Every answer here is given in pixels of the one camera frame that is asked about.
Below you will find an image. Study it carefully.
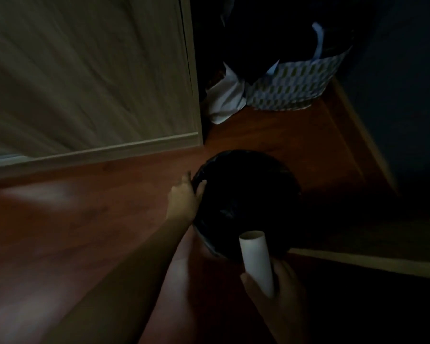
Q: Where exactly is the person's right hand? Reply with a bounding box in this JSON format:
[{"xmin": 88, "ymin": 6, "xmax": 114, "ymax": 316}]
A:
[{"xmin": 240, "ymin": 259, "xmax": 309, "ymax": 344}]

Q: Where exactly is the person's left hand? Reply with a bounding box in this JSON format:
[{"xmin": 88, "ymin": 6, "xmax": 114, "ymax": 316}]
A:
[{"xmin": 166, "ymin": 171, "xmax": 208, "ymax": 226}]

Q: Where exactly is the white cardboard tube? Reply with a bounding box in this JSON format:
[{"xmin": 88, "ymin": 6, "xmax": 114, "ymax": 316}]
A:
[{"xmin": 239, "ymin": 231, "xmax": 275, "ymax": 298}]

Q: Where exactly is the black bin bag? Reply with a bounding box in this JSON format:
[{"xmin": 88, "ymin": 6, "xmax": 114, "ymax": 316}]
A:
[{"xmin": 191, "ymin": 150, "xmax": 303, "ymax": 265}]

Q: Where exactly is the person's left forearm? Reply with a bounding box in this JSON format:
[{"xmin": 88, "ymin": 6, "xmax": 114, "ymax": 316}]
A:
[{"xmin": 39, "ymin": 218, "xmax": 193, "ymax": 344}]

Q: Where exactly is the person's leg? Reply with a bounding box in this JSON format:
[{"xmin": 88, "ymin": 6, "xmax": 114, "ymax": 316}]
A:
[{"xmin": 138, "ymin": 226, "xmax": 273, "ymax": 344}]

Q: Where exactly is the white crumpled cloth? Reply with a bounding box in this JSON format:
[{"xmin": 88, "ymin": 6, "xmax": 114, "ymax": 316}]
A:
[{"xmin": 203, "ymin": 62, "xmax": 248, "ymax": 125}]

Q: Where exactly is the patterned fabric laundry basket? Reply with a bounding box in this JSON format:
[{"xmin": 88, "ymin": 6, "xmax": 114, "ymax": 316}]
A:
[{"xmin": 244, "ymin": 46, "xmax": 353, "ymax": 111}]

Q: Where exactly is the light wooden wardrobe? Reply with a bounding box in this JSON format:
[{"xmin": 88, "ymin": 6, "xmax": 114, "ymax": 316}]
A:
[{"xmin": 0, "ymin": 0, "xmax": 205, "ymax": 182}]

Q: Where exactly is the dark clothes pile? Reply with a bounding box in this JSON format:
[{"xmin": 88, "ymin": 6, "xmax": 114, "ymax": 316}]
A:
[{"xmin": 215, "ymin": 0, "xmax": 359, "ymax": 84}]

